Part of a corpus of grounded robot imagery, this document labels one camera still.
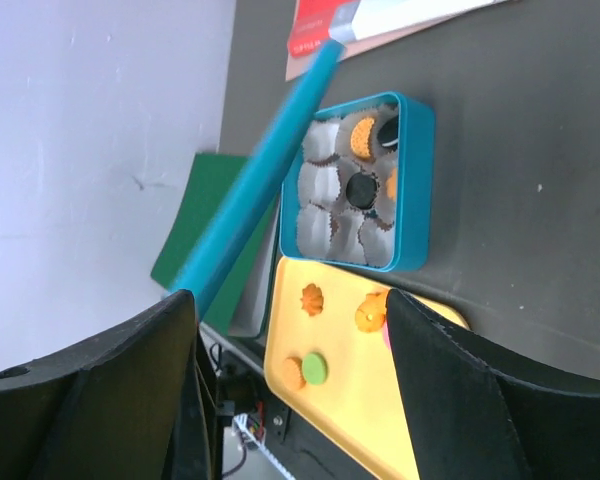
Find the green sandwich cookie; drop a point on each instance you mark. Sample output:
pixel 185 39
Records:
pixel 314 368

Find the white paper cupcake liner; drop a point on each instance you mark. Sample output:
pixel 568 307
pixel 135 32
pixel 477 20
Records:
pixel 319 141
pixel 319 185

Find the orange round sandwich cookie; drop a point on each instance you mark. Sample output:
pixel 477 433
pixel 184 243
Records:
pixel 360 138

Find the orange leaf shaped cookie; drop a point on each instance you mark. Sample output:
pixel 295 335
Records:
pixel 391 185

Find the pink sandwich cookie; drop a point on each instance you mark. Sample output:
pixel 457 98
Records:
pixel 385 336

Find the green binder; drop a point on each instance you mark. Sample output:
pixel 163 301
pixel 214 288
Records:
pixel 241 305

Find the orange fish shaped cookie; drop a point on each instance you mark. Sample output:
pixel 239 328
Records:
pixel 370 316

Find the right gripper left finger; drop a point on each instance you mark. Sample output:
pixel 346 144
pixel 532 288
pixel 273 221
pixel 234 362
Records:
pixel 131 402

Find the small black sandwich cookie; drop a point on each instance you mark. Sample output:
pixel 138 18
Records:
pixel 388 134

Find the teal tin lid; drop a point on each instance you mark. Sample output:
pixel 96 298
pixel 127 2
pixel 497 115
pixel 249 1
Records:
pixel 265 175

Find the large black sandwich cookie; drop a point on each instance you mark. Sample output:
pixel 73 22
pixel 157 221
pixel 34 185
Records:
pixel 361 191

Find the orange flower shaped cookie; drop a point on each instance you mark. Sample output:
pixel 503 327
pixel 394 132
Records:
pixel 312 300

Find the yellow plastic tray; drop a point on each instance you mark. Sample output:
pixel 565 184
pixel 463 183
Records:
pixel 359 406

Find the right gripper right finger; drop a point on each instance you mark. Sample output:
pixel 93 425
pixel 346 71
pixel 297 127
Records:
pixel 477 410

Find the teal cookie tin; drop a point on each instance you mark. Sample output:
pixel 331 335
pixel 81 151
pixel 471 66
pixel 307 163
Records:
pixel 391 236

